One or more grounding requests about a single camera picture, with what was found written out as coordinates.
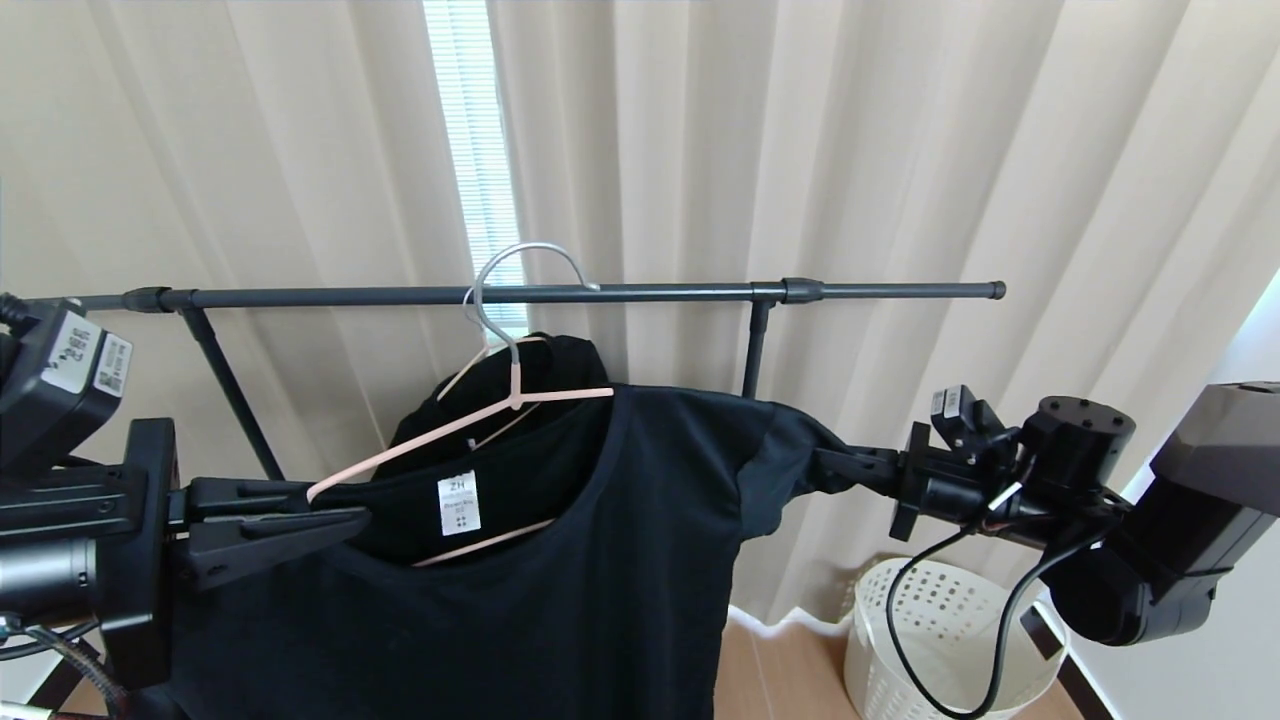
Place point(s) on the pink clothes hanger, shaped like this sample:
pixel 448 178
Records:
pixel 470 365
pixel 450 428

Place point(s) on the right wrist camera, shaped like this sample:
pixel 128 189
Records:
pixel 960 415

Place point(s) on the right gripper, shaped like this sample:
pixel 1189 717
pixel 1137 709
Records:
pixel 940 490

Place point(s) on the beige curtain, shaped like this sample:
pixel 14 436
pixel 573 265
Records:
pixel 850 130
pixel 200 150

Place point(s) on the window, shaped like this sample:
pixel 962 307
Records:
pixel 480 150

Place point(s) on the black shorts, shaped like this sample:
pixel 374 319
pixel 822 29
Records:
pixel 560 365

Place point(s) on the white laundry basket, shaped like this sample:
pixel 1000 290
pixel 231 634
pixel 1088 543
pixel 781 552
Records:
pixel 900 680

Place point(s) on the black garment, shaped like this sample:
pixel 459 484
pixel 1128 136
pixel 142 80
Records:
pixel 550 600

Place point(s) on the black clothes rack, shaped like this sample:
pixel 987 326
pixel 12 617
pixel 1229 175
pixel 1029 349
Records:
pixel 350 296

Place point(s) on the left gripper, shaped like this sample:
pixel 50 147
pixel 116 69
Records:
pixel 90 550

